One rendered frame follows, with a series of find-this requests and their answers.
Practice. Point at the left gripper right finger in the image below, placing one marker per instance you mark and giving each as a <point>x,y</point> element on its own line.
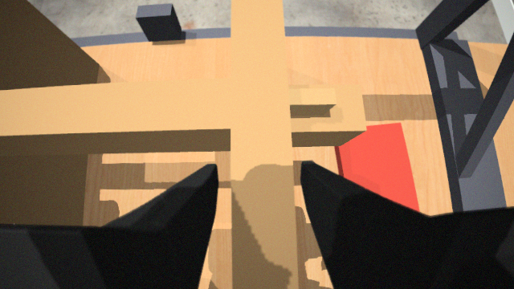
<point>368,241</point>

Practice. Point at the red flat block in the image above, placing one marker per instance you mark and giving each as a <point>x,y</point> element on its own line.
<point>378,160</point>

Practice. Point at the wooden rail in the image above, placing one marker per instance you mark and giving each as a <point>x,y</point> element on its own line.
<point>161,116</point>

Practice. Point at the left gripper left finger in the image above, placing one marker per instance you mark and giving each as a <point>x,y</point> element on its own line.
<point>161,244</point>

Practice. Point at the wooden end board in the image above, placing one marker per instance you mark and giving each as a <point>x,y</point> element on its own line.
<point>263,213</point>
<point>35,53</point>

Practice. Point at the dark grey block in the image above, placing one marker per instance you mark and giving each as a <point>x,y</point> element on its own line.
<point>159,22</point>

